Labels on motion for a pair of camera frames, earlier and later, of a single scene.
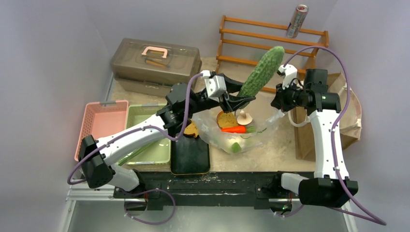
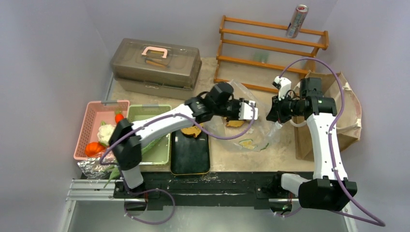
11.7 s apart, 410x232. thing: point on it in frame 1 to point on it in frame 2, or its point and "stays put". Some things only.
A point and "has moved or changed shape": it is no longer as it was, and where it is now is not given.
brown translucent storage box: (153, 67) stays put
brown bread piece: (191, 129) stays put
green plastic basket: (160, 152) stays put
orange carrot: (241, 129) to (118, 117)
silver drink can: (296, 21) stays put
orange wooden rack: (221, 41) stays put
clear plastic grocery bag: (208, 125) has moved or changed shape
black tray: (189, 155) stays put
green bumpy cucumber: (262, 74) has moved or changed shape
